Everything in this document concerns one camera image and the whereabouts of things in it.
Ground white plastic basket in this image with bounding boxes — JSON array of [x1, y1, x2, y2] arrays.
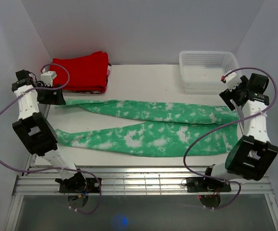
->
[[179, 51, 239, 94]]

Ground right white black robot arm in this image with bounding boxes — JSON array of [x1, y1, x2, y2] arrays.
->
[[202, 72, 278, 191]]

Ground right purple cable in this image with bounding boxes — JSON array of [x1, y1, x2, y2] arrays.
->
[[179, 66, 278, 210]]

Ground green tie-dye trousers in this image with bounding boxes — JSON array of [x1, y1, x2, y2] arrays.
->
[[56, 99, 238, 158]]

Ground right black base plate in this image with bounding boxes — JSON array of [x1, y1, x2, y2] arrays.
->
[[186, 177, 231, 193]]

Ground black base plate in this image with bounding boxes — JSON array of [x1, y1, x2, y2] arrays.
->
[[186, 177, 231, 193], [58, 178, 102, 193]]

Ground folded red trousers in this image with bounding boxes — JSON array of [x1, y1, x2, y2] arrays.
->
[[50, 51, 109, 90]]

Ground aluminium frame rail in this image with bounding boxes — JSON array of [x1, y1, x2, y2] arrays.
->
[[5, 107, 278, 231]]

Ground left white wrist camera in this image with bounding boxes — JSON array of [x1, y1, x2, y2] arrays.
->
[[40, 71, 57, 87]]

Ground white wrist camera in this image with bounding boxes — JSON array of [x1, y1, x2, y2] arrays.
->
[[221, 72, 241, 91], [40, 71, 57, 87]]

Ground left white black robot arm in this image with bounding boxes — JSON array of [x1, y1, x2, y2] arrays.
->
[[12, 70, 87, 193]]

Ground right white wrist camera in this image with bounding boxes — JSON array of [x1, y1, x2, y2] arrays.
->
[[221, 72, 241, 91]]

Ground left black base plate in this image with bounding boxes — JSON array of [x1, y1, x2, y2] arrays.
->
[[58, 178, 102, 193]]

